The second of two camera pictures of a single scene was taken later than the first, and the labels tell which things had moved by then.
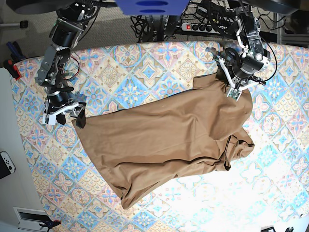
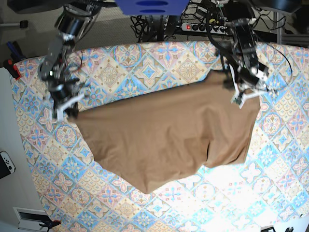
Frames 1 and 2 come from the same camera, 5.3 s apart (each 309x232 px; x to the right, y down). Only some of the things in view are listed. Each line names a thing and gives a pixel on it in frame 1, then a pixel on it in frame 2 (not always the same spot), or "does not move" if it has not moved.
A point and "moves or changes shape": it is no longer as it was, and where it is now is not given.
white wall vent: (29, 219) does not move
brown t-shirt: (143, 146) moves or changes shape
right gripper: (235, 83) to (231, 83)
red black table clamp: (12, 68) does not move
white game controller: (8, 161) does not move
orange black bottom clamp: (49, 224) does not move
